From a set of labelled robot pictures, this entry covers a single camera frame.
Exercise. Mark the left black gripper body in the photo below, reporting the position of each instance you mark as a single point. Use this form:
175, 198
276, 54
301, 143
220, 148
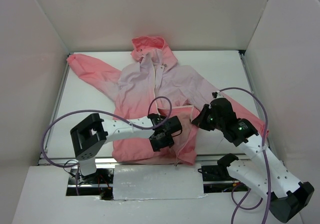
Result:
162, 139

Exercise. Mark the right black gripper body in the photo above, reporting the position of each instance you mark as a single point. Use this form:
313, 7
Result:
203, 116

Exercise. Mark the pink hooded zip jacket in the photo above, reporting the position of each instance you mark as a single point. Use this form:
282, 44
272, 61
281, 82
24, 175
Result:
154, 83

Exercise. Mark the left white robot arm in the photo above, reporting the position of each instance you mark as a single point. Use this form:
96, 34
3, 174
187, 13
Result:
93, 132

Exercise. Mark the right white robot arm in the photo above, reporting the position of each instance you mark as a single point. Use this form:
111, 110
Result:
270, 179

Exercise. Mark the white foil tape patch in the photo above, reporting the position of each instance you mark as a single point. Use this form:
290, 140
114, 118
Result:
146, 182

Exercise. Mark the right aluminium table rail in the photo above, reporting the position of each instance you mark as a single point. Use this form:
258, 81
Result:
252, 89

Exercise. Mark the aluminium table rail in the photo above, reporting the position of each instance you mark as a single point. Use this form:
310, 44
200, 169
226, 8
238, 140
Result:
252, 89
100, 160
57, 103

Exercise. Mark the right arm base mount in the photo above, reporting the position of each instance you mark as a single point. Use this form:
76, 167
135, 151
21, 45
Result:
216, 179

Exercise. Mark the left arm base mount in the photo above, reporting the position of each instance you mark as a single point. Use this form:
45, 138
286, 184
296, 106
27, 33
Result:
98, 184

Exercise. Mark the front aluminium table rail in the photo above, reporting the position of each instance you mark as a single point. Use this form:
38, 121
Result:
100, 160

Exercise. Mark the left aluminium table rail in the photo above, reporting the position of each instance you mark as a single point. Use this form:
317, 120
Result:
57, 103

